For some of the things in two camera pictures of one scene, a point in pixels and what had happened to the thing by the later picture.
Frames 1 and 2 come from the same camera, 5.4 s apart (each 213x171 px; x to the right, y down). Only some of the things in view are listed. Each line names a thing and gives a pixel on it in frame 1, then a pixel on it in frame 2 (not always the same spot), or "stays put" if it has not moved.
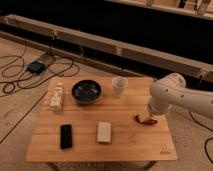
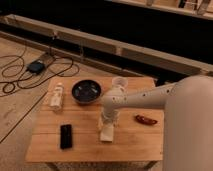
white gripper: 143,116 -> 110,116
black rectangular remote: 66,136 stays put
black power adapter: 36,67 stays put
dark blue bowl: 86,92 stays put
